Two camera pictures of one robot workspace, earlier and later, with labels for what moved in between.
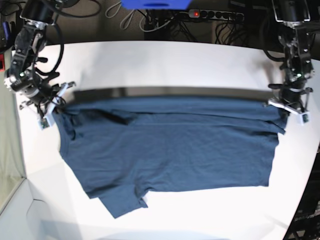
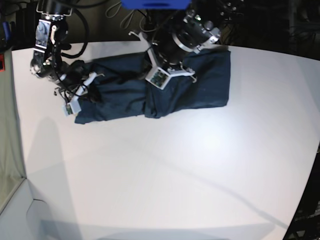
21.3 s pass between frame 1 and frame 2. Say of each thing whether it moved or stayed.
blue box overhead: stayed
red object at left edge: stayed
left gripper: moved
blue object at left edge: stayed
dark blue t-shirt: moved
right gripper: moved
